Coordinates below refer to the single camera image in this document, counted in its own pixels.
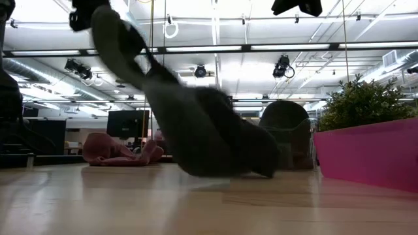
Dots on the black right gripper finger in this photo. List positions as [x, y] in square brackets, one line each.
[285, 5]

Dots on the overhead light bar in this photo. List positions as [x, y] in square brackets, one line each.
[246, 48]

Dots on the white ceiling air vent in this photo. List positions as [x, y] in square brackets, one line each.
[389, 58]

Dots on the green artificial plant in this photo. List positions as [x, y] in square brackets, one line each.
[362, 104]

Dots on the black computer monitor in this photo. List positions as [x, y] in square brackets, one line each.
[127, 124]

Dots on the black partition panel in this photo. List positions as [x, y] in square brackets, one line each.
[49, 137]

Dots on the clear plastic bin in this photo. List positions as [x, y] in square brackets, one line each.
[313, 143]

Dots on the red translucent plastic bin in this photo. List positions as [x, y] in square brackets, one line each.
[369, 153]

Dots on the silver ventilation duct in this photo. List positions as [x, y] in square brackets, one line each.
[49, 76]

